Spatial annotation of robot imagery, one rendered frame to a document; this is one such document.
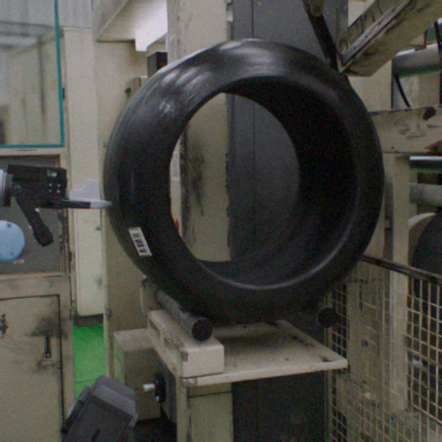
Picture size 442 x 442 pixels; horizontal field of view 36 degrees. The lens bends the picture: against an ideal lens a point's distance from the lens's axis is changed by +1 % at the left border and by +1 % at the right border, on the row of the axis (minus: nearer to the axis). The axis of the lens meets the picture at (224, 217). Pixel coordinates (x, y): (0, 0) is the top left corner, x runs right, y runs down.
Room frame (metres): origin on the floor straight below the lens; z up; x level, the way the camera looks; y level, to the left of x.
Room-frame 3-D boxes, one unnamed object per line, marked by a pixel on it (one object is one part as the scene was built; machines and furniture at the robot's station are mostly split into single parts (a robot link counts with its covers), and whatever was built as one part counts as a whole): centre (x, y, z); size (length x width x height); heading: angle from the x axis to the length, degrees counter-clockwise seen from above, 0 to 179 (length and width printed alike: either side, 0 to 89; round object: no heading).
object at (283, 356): (1.55, -0.03, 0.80); 0.37 x 0.36 x 0.02; 108
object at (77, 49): (5.51, 1.17, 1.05); 1.61 x 0.73 x 2.10; 31
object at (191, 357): (1.51, 0.10, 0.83); 0.36 x 0.09 x 0.06; 18
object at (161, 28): (2.39, 0.22, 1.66); 0.60 x 0.03 x 0.03; 18
